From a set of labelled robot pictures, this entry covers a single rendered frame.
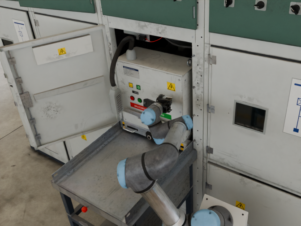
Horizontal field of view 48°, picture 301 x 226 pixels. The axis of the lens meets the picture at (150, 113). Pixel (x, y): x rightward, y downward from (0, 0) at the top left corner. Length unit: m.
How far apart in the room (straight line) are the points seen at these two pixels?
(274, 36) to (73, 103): 1.36
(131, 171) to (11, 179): 2.39
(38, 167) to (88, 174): 1.56
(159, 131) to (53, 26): 1.19
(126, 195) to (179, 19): 0.99
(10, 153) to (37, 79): 1.87
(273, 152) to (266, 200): 0.36
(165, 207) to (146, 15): 1.00
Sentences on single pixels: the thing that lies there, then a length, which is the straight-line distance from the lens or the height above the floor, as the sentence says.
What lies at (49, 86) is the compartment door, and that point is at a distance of 2.23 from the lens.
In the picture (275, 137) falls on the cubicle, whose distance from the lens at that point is 1.83.
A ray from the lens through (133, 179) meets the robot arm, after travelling 1.34.
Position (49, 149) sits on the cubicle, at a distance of 3.55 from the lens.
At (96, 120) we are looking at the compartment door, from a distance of 2.44.
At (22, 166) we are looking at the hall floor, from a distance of 3.71.
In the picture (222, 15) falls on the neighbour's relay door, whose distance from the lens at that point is 1.64.
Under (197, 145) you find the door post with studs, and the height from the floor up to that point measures 0.89.
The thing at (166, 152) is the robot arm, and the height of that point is 1.39.
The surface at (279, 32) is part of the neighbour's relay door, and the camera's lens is 1.57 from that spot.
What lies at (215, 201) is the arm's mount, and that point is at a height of 0.92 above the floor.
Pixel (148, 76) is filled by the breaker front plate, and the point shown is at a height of 1.33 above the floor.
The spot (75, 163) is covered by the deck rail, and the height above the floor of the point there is 0.86.
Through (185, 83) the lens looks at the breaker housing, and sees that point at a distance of 1.91.
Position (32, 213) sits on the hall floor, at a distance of 3.20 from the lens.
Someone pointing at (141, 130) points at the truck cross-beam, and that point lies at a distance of 2.27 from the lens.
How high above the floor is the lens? 2.26
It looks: 34 degrees down
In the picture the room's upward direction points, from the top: 5 degrees counter-clockwise
